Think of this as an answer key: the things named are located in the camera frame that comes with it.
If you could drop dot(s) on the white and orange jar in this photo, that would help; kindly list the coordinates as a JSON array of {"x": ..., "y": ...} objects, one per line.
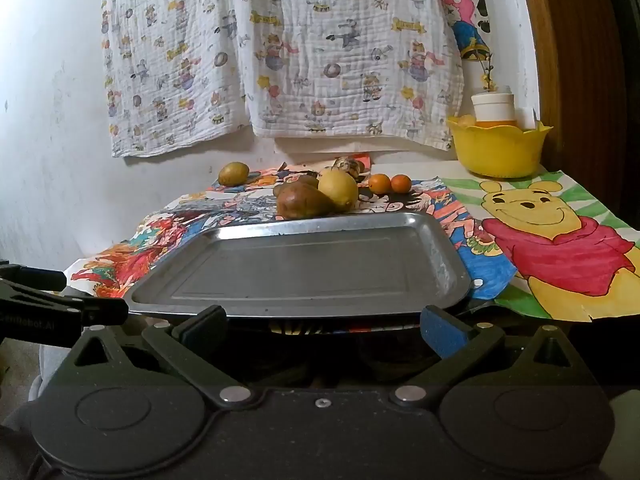
[{"x": 492, "y": 107}]

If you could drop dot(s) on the yellow flower twig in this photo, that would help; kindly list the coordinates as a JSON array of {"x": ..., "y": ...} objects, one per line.
[{"x": 487, "y": 72}]

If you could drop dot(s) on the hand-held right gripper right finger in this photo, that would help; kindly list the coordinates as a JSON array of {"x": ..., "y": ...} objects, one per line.
[{"x": 442, "y": 330}]

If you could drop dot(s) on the Winnie the Pooh cloth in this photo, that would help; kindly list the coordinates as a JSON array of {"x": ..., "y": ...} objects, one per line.
[{"x": 560, "y": 240}]

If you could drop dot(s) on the printed white muslin cloth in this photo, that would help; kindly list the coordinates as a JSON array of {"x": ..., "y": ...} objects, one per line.
[
  {"x": 350, "y": 50},
  {"x": 165, "y": 60}
]

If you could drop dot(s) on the large brown kiwi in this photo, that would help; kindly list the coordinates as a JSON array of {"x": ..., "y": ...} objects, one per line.
[{"x": 302, "y": 202}]

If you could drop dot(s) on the yellow plastic bowl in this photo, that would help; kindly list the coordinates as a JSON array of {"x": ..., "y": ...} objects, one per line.
[{"x": 500, "y": 152}]

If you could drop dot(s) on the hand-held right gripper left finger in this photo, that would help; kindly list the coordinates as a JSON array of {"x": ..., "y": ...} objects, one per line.
[{"x": 205, "y": 325}]

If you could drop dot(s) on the colourful cartoon drawings mat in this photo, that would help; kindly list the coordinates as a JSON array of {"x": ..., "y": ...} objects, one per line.
[{"x": 165, "y": 240}]

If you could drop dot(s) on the cartoon wall poster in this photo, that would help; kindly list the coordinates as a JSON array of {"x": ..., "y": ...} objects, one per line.
[{"x": 465, "y": 10}]

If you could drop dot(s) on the round brown bun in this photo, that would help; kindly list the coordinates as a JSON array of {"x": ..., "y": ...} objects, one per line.
[{"x": 341, "y": 164}]

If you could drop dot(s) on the wooden door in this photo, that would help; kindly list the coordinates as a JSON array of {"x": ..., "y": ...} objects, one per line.
[{"x": 580, "y": 60}]

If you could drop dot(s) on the small orange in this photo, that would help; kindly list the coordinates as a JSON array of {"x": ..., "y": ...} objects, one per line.
[
  {"x": 379, "y": 183},
  {"x": 400, "y": 183}
]

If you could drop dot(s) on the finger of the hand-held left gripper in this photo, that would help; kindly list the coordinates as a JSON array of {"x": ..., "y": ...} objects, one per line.
[
  {"x": 100, "y": 311},
  {"x": 35, "y": 277}
]

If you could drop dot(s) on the small pale onion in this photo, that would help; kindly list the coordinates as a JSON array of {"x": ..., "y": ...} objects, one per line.
[{"x": 467, "y": 120}]

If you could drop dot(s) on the yellow lemon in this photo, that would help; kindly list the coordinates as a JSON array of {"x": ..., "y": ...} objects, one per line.
[{"x": 340, "y": 187}]

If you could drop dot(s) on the white card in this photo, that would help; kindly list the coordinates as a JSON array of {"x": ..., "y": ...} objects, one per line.
[{"x": 527, "y": 119}]

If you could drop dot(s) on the metal tray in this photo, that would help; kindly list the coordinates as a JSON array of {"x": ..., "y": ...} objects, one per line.
[{"x": 300, "y": 265}]

